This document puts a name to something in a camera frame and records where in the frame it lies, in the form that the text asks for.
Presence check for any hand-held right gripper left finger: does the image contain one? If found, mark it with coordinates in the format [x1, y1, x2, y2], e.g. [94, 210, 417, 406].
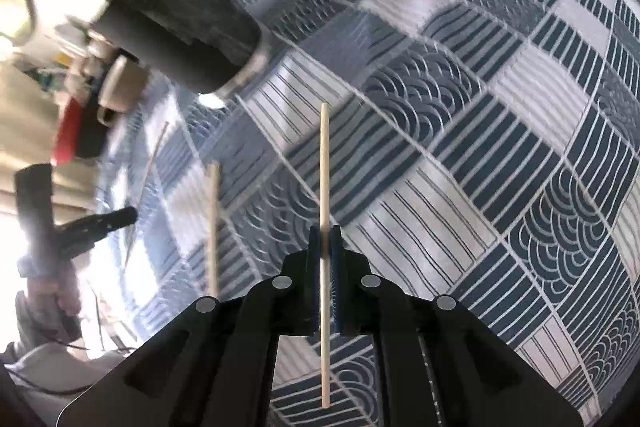
[56, 227, 321, 427]

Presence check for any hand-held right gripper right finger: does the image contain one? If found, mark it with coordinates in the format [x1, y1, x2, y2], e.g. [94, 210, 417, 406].
[330, 227, 583, 427]

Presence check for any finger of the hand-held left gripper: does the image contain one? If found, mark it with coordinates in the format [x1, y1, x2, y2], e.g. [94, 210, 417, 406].
[57, 207, 138, 255]
[15, 163, 55, 230]

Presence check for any pale wooden chopstick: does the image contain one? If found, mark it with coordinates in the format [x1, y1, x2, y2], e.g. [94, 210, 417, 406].
[320, 103, 332, 409]
[206, 162, 221, 298]

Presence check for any black cylindrical utensil holder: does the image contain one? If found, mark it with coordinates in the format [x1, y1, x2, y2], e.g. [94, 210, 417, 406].
[92, 0, 273, 100]

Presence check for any person's left hand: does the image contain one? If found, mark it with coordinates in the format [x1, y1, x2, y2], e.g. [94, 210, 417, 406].
[15, 264, 81, 343]

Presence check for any red bowl with steel lining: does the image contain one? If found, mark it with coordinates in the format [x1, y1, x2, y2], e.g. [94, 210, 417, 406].
[50, 99, 83, 165]

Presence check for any beige ceramic mug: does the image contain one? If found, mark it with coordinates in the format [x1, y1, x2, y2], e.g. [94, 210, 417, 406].
[95, 57, 146, 125]

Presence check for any blue patterned tablecloth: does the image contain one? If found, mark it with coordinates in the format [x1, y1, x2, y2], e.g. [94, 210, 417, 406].
[92, 0, 640, 427]

